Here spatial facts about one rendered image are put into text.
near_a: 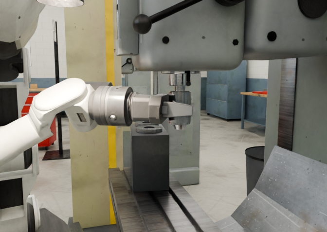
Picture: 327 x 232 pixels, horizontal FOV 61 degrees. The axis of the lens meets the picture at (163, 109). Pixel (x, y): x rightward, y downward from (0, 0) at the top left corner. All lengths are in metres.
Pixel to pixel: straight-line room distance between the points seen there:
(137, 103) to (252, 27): 0.26
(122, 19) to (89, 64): 1.74
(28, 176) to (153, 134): 0.53
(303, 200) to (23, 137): 0.66
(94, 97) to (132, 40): 0.15
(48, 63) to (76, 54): 7.36
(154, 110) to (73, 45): 1.79
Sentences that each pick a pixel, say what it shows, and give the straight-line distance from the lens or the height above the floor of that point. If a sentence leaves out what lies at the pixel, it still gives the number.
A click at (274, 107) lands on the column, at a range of 0.93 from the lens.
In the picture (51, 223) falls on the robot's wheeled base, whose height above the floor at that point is 0.57.
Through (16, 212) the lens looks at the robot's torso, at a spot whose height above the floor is 0.76.
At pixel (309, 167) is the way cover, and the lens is 0.82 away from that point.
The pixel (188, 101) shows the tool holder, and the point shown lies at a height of 1.25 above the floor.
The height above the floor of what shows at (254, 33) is 1.38.
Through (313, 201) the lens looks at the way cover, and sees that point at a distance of 0.79.
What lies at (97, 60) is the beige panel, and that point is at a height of 1.42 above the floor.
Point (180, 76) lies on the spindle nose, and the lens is 0.57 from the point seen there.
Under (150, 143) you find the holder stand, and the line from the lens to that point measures 0.89.
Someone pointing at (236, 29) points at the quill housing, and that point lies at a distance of 0.53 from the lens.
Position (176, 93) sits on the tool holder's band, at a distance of 0.57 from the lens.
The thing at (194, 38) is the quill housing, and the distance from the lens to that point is 0.50.
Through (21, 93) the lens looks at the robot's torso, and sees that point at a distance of 1.11.
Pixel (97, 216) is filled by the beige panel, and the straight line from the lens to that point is 2.57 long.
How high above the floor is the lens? 1.30
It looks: 7 degrees down
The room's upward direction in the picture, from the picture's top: straight up
